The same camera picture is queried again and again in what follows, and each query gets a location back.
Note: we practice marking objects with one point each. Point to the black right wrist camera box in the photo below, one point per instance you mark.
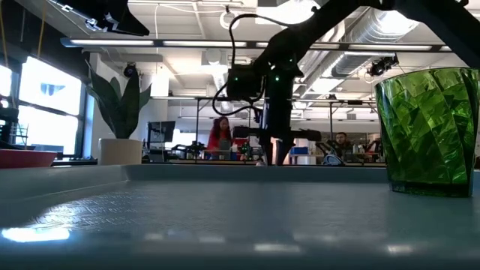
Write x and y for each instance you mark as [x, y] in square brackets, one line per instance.
[243, 82]

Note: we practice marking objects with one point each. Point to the green faceted glass cup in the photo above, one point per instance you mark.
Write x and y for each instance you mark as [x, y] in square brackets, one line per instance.
[427, 131]

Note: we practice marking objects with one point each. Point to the black ceiling camera on mount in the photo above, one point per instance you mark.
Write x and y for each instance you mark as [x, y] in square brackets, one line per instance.
[380, 66]

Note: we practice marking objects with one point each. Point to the black background robot arm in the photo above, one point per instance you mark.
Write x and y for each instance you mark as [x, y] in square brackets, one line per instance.
[191, 150]

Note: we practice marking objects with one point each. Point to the black computer monitor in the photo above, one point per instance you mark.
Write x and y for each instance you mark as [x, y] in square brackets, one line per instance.
[161, 131]

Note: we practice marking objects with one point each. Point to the black overhead light bar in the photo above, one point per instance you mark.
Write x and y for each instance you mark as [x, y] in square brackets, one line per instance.
[157, 44]

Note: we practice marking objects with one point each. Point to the blue storage bin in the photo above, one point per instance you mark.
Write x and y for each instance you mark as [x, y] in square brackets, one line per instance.
[299, 150]

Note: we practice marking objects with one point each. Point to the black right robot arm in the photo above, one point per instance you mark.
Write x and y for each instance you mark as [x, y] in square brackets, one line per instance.
[337, 22]

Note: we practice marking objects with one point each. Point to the black aluminium frame rail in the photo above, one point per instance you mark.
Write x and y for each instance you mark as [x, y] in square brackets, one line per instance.
[75, 163]

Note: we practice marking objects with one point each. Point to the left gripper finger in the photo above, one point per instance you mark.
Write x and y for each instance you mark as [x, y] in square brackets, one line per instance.
[131, 20]

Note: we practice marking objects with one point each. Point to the white plant pot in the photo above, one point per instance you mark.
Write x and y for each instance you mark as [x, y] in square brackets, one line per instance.
[120, 152]

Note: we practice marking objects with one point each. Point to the green snake plant leaves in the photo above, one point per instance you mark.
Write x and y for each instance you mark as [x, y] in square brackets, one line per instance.
[125, 112]

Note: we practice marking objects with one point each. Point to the silver air duct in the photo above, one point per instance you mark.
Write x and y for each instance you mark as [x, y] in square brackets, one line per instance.
[360, 56]

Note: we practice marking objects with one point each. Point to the white rounded device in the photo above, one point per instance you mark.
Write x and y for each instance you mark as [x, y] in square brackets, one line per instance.
[333, 160]

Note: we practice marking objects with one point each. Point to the person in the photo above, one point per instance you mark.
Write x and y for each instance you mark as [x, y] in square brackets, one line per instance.
[342, 140]
[219, 138]

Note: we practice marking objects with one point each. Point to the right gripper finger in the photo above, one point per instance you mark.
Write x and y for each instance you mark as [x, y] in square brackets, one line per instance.
[287, 150]
[270, 150]

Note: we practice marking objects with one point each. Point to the black station frame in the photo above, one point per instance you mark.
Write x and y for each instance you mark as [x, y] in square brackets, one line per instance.
[331, 123]
[197, 120]

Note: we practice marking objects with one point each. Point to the pink round plate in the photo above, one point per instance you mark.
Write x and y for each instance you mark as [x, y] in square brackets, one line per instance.
[26, 159]

